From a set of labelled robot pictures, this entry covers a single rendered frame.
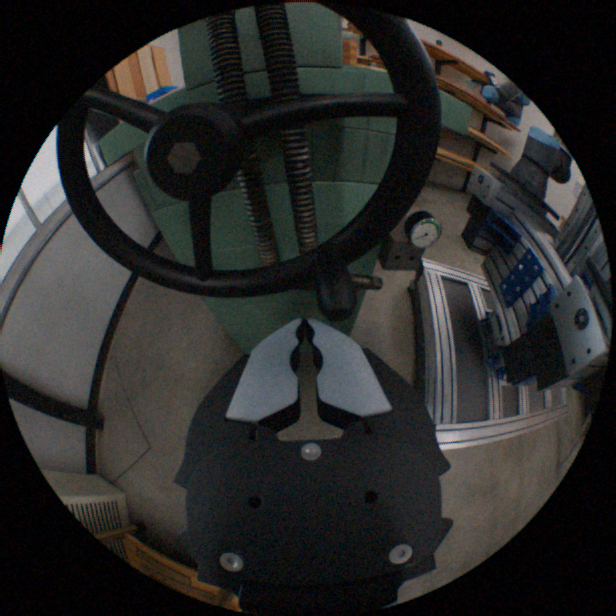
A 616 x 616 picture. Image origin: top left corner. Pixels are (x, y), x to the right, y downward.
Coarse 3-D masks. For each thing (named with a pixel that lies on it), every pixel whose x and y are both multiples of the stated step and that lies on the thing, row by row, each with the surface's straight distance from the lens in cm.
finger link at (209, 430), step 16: (240, 368) 10; (224, 384) 9; (208, 400) 9; (224, 400) 8; (208, 416) 8; (224, 416) 8; (192, 432) 8; (208, 432) 8; (224, 432) 8; (240, 432) 7; (192, 448) 8; (208, 448) 8; (192, 464) 8; (176, 480) 8
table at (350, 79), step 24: (264, 72) 21; (312, 72) 21; (336, 72) 21; (360, 72) 22; (384, 72) 33; (168, 96) 35; (192, 96) 23; (216, 96) 22; (264, 96) 21; (312, 96) 23; (456, 120) 39; (120, 144) 41
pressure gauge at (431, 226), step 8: (416, 216) 34; (424, 216) 34; (432, 216) 35; (408, 224) 34; (416, 224) 33; (424, 224) 34; (432, 224) 35; (440, 224) 35; (408, 232) 34; (416, 232) 34; (424, 232) 35; (432, 232) 36; (440, 232) 36; (408, 240) 39; (416, 240) 35; (424, 240) 36; (432, 240) 37
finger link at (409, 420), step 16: (368, 352) 10; (384, 368) 9; (384, 384) 9; (400, 384) 9; (400, 400) 8; (416, 400) 9; (384, 416) 8; (400, 416) 8; (416, 416) 8; (368, 432) 8; (384, 432) 7; (400, 432) 7; (416, 432) 8; (432, 432) 8; (432, 448) 8; (448, 464) 8; (368, 496) 7
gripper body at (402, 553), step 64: (256, 448) 7; (320, 448) 6; (384, 448) 7; (192, 512) 7; (256, 512) 6; (320, 512) 6; (384, 512) 6; (256, 576) 6; (320, 576) 6; (384, 576) 6
